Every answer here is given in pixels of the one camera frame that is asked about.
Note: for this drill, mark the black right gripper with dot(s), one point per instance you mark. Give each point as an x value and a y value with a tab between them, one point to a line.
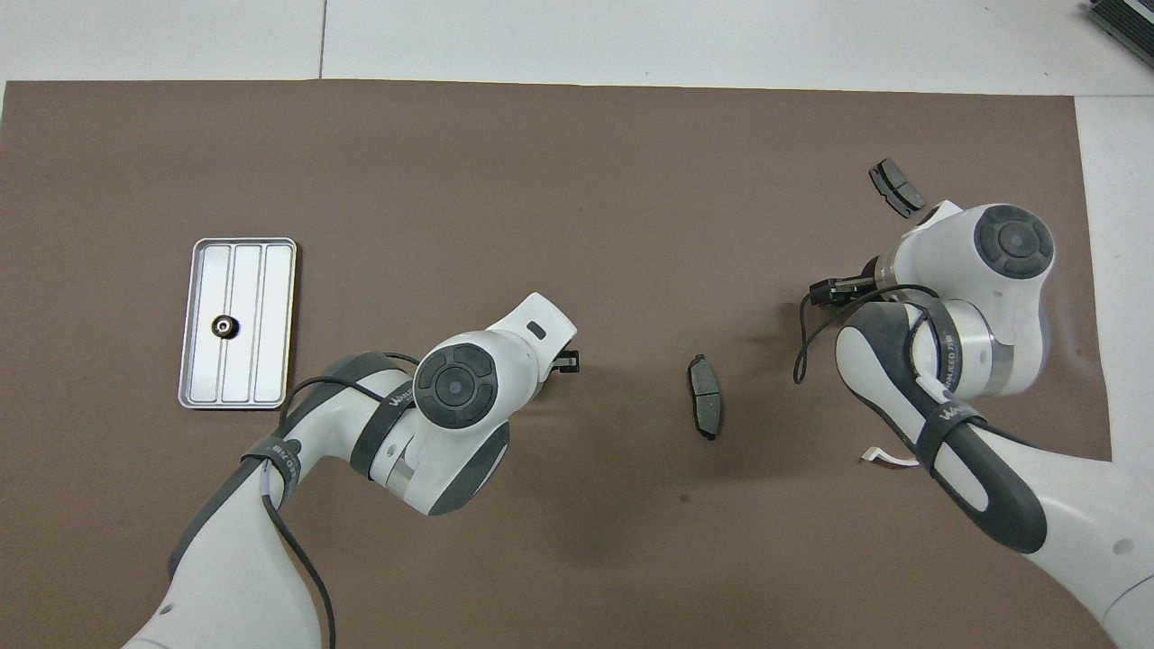
867	288

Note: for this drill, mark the narrow dark grey brake pad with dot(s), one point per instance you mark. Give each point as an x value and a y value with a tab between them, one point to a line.
704	397

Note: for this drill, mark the white curved plastic bracket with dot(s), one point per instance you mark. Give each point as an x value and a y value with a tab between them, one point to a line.
873	455

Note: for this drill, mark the black bearing gear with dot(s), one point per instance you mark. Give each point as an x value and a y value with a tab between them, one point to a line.
216	323

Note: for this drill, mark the black ribbed device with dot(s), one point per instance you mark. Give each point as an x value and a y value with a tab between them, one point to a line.
1127	22

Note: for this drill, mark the brown table mat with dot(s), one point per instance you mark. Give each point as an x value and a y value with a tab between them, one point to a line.
541	180

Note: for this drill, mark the wide dark grey brake pad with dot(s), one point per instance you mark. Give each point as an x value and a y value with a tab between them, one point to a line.
892	183

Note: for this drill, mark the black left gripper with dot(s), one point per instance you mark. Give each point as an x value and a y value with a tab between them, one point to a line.
565	361

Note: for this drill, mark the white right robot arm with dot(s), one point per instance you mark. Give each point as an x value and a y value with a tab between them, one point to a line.
1082	505

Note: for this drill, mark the silver metal tray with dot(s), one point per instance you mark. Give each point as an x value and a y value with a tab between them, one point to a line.
261	361

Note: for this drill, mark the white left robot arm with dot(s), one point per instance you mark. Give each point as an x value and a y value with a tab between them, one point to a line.
225	559

